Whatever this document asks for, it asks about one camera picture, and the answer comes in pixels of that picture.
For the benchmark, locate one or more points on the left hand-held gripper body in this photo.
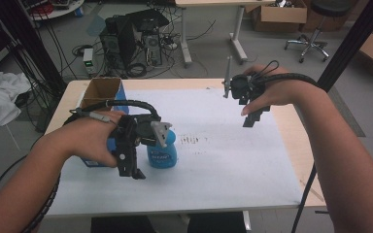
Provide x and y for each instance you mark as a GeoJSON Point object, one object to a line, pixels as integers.
{"type": "Point", "coordinates": [142, 129]}

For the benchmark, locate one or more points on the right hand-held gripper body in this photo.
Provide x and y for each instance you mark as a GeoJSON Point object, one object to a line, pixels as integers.
{"type": "Point", "coordinates": [242, 86]}

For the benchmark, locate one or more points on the blue plastic bottle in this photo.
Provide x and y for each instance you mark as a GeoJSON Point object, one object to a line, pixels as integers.
{"type": "Point", "coordinates": [163, 155]}

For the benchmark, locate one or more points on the blue cardboard box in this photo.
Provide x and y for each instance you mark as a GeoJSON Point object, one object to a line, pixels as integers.
{"type": "Point", "coordinates": [102, 90]}

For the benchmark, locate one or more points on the person's right hand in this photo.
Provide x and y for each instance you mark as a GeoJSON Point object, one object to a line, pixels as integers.
{"type": "Point", "coordinates": [278, 89]}

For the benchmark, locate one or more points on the person's left hand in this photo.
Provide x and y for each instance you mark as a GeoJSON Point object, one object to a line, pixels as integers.
{"type": "Point", "coordinates": [84, 139]}

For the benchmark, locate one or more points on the white paper sheet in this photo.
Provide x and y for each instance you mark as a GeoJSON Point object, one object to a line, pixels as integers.
{"type": "Point", "coordinates": [223, 168]}

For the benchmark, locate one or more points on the white desk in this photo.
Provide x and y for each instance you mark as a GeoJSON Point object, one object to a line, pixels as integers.
{"type": "Point", "coordinates": [213, 19]}

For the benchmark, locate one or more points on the grey floor mat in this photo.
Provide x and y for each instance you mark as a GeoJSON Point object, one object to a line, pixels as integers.
{"type": "Point", "coordinates": [346, 113]}

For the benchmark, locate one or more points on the black office chair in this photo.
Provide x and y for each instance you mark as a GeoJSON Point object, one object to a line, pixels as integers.
{"type": "Point", "coordinates": [314, 39]}

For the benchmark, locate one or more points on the white power supply unit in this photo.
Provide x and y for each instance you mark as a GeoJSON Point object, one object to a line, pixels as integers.
{"type": "Point", "coordinates": [88, 61]}

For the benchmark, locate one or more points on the black computer tower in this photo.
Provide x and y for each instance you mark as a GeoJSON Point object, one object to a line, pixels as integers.
{"type": "Point", "coordinates": [131, 42]}

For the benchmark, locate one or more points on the black metal stand pole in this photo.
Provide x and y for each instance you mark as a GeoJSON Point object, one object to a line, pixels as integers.
{"type": "Point", "coordinates": [353, 35]}

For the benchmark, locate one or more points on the blue cup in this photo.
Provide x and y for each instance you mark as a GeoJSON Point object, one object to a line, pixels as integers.
{"type": "Point", "coordinates": [79, 11]}

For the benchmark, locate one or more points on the black curtain stand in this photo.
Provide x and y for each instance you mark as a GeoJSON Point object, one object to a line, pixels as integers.
{"type": "Point", "coordinates": [29, 45]}

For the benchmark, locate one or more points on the round white table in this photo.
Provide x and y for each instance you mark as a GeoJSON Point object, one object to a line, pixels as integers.
{"type": "Point", "coordinates": [58, 11]}

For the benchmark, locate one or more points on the white cloth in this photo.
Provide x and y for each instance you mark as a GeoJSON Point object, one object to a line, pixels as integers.
{"type": "Point", "coordinates": [0, 97]}

